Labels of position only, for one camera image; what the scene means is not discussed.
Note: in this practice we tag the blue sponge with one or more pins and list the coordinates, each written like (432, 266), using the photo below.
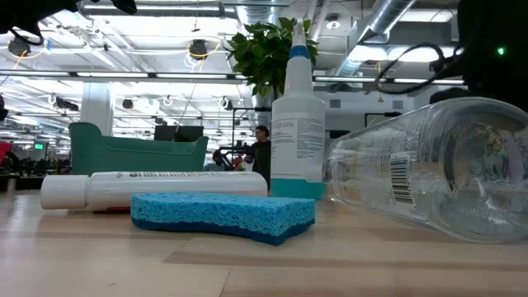
(222, 214)

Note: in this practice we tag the person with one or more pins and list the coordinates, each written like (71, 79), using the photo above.
(260, 145)

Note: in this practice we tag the teal plastic bin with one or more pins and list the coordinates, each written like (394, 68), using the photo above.
(123, 158)

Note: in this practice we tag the black monitor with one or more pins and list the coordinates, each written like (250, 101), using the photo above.
(189, 133)
(165, 133)

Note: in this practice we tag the green potted plant black pot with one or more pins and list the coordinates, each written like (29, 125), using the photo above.
(264, 53)

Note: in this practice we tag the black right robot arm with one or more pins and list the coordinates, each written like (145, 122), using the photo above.
(495, 24)

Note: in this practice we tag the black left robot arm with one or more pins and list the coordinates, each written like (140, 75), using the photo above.
(24, 12)

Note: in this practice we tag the white spray bottle blue collar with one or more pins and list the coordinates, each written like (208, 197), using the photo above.
(297, 136)

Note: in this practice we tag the red object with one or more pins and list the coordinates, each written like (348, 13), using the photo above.
(3, 150)

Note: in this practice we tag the clear plastic spray bottle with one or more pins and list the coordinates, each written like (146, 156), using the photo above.
(433, 165)

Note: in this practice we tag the white squeeze bottle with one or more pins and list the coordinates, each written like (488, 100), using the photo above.
(165, 185)

